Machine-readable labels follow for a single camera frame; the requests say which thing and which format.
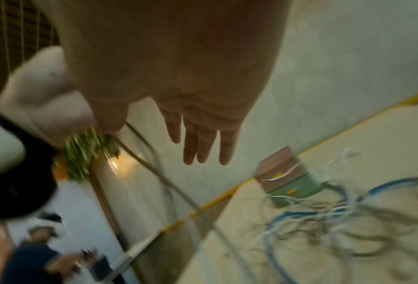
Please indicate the person's left hand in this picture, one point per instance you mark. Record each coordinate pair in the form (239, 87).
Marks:
(43, 97)

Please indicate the pink green drawer box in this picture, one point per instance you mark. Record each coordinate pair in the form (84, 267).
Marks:
(289, 191)

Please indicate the glass wall lamp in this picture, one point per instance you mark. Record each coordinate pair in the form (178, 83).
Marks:
(119, 166)

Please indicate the person's right hand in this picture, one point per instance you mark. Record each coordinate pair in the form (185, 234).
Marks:
(173, 61)

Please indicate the hanging green plant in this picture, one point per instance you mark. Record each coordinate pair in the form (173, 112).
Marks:
(82, 155)

